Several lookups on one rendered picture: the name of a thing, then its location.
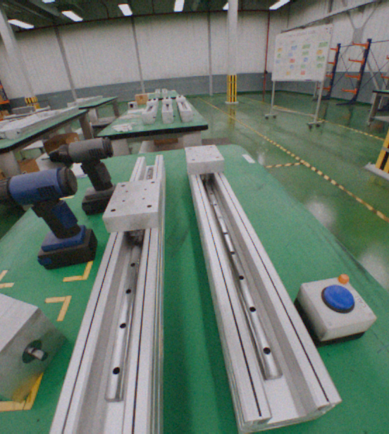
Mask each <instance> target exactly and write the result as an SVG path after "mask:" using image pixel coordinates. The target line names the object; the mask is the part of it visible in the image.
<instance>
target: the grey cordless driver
mask: <svg viewBox="0 0 389 434"><path fill-rule="evenodd" d="M108 156H109V158H111V157H112V156H113V147H112V143H111V140H110V139H109V138H108V137H105V139H103V137H101V138H96V139H88V140H83V141H79V142H71V143H70V144H62V145H60V147H59V148H58V149H56V150H54V151H51V152H49V156H48V157H44V158H41V160H42V161H43V160H47V159H50V160H51V162H53V163H64V164H65V165H71V164H74V163H76V164H78V163H81V165H80V167H81V169H82V171H83V173H84V174H87V176H88V178H89V180H90V182H91V183H92V186H93V187H89V188H87V191H86V193H85V195H84V197H83V199H82V203H81V204H82V205H81V207H82V210H83V211H84V212H85V214H86V215H87V216H88V215H92V214H96V213H103V212H105V210H106V208H107V206H108V204H109V202H110V200H111V197H112V195H113V193H114V191H115V188H116V185H115V183H112V182H111V176H110V174H109V171H108V169H107V167H106V165H105V163H104V162H103V161H100V160H102V159H107V158H108Z"/></svg>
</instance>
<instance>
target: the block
mask: <svg viewBox="0 0 389 434"><path fill-rule="evenodd" d="M65 340H66V338H65V337H64V336H63V334H62V333H61V332H60V331H59V330H58V329H57V328H56V326H55V325H54V324H53V323H52V322H51V321H50V320H49V319H48V318H47V317H46V316H45V314H44V313H43V312H42V311H41V310H40V308H39V307H37V306H33V305H31V304H28V303H25V302H22V301H20V300H17V299H14V298H12V297H8V296H6V295H4V294H0V394H2V395H3V396H5V397H7V398H9V399H12V400H13V401H15V402H17V403H19V404H22V402H23V400H24V399H25V398H26V396H27V395H28V393H29V392H30V391H31V389H32V387H33V386H34V385H35V383H36V382H37V380H38V379H39V377H40V376H41V375H42V373H43V372H44V370H45V368H46V367H47V366H48V365H49V363H50V361H51V360H52V359H53V358H54V356H55V354H56V353H57V351H58V350H59V349H60V347H61V345H62V344H63V343H64V341H65Z"/></svg>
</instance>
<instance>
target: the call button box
mask: <svg viewBox="0 0 389 434"><path fill-rule="evenodd" d="M329 285H341V286H343V287H345V288H347V289H348V290H349V291H350V292H351V293H352V295H353V297H354V304H353V305H352V306H351V307H350V308H349V309H346V310H342V309H337V308H335V307H334V306H332V305H330V304H329V303H328V302H327V300H326V298H325V296H324V292H325V290H326V288H327V287H328V286H329ZM294 306H295V308H296V310H297V313H298V314H299V315H300V318H301V319H302V322H303V324H304V326H305V328H306V329H307V332H308V334H309V336H310V338H311V340H312V342H313V343H314V346H315V347H324V346H327V345H333V344H337V343H340V342H346V341H349V340H355V339H358V338H360V337H361V336H362V335H363V334H364V333H365V331H367V329H368V328H369V327H370V326H371V324H372V323H373V322H374V321H375V320H376V316H375V315H374V314H373V311H372V310H370V308H369V307H368V306H367V304H366V303H365V302H364V300H363V299H362V298H361V297H360V296H359V294H358V293H357V292H356V290H354V288H353V287H352V286H351V285H350V284H349V283H347V284H346V285H343V284H341V283H339V282H338V278H331V279H327V280H320V281H315V282H310V283H303V284H301V286H300V289H299V292H298V293H297V298H295V301H294Z"/></svg>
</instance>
